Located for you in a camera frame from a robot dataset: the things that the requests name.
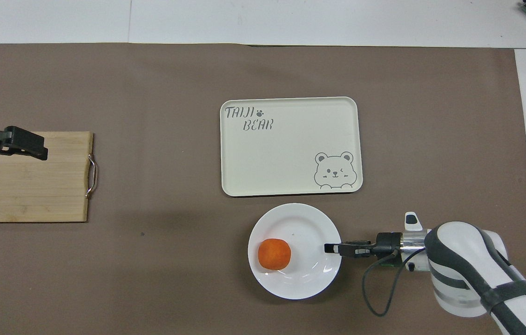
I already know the black cable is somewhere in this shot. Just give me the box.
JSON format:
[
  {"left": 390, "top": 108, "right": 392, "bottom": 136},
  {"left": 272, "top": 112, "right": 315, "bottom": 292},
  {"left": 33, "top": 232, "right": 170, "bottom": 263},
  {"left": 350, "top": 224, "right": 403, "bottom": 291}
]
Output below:
[{"left": 362, "top": 248, "right": 425, "bottom": 317}]

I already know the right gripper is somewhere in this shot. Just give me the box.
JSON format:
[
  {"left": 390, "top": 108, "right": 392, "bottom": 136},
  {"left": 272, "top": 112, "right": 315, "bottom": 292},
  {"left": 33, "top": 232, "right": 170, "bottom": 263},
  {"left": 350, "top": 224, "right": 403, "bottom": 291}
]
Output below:
[{"left": 369, "top": 232, "right": 405, "bottom": 268}]

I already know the cream tray with bear print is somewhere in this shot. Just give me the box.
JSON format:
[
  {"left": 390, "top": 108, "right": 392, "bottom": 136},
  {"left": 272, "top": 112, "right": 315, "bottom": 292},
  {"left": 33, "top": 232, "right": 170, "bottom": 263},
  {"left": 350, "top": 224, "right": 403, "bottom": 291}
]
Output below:
[{"left": 220, "top": 96, "right": 364, "bottom": 197}]

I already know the wooden cutting board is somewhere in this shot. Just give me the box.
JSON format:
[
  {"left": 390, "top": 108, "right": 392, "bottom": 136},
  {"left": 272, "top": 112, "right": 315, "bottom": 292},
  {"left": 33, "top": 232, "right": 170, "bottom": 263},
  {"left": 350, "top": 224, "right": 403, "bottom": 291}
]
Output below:
[{"left": 0, "top": 131, "right": 99, "bottom": 223}]

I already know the white round plate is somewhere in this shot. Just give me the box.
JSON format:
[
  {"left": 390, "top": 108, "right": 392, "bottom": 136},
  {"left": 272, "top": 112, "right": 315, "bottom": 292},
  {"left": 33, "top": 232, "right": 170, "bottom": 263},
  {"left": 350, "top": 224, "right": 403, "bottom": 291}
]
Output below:
[{"left": 247, "top": 203, "right": 342, "bottom": 301}]

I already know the orange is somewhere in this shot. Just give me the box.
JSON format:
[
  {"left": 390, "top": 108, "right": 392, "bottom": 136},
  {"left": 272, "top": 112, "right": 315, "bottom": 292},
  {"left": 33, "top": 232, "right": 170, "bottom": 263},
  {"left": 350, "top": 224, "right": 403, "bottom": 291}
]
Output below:
[{"left": 257, "top": 238, "right": 292, "bottom": 270}]

